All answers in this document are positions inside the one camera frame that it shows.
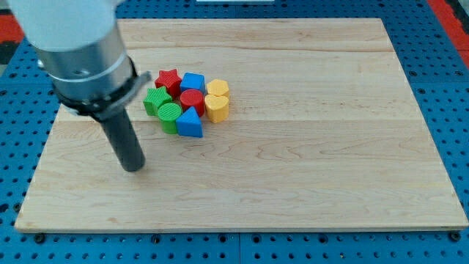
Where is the blue triangle block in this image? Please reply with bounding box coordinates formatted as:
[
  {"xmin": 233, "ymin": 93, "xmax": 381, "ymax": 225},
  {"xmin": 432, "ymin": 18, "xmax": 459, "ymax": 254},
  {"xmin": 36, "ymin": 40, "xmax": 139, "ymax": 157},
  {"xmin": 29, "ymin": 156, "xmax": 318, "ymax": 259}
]
[{"xmin": 176, "ymin": 106, "xmax": 203, "ymax": 138}]

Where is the green star block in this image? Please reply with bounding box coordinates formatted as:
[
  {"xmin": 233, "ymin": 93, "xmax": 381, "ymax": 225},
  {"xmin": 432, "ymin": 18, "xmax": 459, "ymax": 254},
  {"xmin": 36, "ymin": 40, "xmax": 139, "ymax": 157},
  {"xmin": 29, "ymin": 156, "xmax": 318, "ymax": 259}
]
[{"xmin": 143, "ymin": 87, "xmax": 172, "ymax": 116}]

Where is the yellow hexagon block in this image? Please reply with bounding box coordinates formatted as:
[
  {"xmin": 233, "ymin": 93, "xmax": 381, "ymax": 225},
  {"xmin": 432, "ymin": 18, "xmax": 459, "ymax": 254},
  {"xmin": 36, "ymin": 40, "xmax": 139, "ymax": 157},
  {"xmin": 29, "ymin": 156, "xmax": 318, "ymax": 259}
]
[{"xmin": 206, "ymin": 79, "xmax": 230, "ymax": 98}]

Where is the light wooden board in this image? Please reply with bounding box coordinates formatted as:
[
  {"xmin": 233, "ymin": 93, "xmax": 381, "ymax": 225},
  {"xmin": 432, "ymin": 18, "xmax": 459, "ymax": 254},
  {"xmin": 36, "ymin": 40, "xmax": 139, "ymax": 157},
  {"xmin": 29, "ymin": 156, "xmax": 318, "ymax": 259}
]
[{"xmin": 15, "ymin": 18, "xmax": 468, "ymax": 233}]

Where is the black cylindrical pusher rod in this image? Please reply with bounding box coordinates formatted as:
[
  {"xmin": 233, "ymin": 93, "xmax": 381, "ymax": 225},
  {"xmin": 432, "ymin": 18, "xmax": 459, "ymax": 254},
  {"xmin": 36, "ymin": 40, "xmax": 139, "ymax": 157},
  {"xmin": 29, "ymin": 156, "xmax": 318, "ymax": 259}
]
[{"xmin": 100, "ymin": 109, "xmax": 145, "ymax": 172}]

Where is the red cylinder block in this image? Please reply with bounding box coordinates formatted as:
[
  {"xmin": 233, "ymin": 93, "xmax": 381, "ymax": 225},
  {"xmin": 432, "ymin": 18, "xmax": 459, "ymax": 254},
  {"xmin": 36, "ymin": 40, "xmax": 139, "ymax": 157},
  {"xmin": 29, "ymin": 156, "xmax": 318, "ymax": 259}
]
[{"xmin": 180, "ymin": 89, "xmax": 205, "ymax": 117}]

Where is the red star block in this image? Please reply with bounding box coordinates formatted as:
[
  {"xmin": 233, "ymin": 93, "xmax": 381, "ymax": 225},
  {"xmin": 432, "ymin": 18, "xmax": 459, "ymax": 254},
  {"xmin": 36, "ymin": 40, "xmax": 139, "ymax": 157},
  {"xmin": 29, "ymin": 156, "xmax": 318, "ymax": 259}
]
[{"xmin": 155, "ymin": 69, "xmax": 182, "ymax": 99}]

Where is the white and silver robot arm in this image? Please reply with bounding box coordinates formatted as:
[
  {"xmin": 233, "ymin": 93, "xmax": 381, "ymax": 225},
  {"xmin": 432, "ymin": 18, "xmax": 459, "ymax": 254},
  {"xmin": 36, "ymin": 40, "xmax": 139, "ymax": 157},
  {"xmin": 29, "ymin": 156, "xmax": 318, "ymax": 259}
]
[{"xmin": 8, "ymin": 0, "xmax": 151, "ymax": 172}]

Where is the blue cube block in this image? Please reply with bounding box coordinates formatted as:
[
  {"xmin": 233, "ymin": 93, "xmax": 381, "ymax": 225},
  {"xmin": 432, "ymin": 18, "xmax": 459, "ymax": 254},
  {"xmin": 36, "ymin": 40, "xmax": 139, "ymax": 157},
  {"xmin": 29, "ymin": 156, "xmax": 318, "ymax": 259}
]
[{"xmin": 180, "ymin": 72, "xmax": 206, "ymax": 94}]

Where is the yellow heart block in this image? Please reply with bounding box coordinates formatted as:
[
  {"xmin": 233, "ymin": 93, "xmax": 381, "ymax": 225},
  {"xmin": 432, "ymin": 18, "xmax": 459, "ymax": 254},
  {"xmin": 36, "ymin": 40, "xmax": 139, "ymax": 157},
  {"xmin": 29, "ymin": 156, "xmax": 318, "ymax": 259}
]
[{"xmin": 204, "ymin": 95, "xmax": 229, "ymax": 123}]

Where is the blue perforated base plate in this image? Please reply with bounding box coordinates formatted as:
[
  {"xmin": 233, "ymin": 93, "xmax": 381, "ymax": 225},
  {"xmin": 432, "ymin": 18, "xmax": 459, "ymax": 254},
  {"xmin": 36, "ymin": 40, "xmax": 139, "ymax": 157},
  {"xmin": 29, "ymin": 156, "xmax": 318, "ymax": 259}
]
[{"xmin": 1, "ymin": 0, "xmax": 468, "ymax": 263}]

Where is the green cylinder block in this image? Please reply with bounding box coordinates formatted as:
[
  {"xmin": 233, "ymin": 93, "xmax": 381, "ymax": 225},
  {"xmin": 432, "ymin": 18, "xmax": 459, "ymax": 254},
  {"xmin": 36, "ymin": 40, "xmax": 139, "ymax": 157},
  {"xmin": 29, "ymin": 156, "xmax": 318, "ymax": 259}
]
[{"xmin": 158, "ymin": 103, "xmax": 182, "ymax": 134}]

